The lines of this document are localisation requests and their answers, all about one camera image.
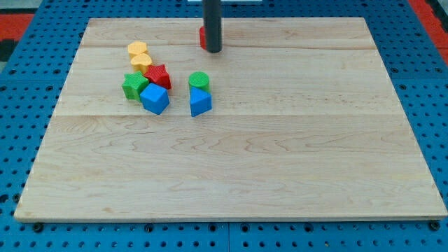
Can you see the red circle block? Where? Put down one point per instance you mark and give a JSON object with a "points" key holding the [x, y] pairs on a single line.
{"points": [[202, 38]]}

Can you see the green circle block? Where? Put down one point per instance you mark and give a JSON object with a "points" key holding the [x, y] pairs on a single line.
{"points": [[199, 80]]}

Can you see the yellow heart block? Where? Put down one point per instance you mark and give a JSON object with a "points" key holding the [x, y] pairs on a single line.
{"points": [[141, 62]]}

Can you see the blue triangle block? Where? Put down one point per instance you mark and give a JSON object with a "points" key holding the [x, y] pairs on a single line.
{"points": [[200, 101]]}

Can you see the blue cube block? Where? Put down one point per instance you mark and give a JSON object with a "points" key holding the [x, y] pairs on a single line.
{"points": [[154, 98]]}

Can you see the light wooden board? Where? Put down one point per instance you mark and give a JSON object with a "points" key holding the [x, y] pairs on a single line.
{"points": [[305, 125]]}

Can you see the red star block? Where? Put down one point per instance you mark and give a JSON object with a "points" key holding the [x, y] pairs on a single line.
{"points": [[159, 75]]}

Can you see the green star block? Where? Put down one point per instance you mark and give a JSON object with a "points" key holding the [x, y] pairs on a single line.
{"points": [[134, 84]]}

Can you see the yellow hexagon block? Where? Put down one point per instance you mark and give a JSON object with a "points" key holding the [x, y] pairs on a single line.
{"points": [[136, 48]]}

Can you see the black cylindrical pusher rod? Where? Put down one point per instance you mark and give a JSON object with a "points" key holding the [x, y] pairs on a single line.
{"points": [[212, 17]]}

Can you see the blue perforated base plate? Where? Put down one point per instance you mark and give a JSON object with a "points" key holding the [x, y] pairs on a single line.
{"points": [[36, 71]]}

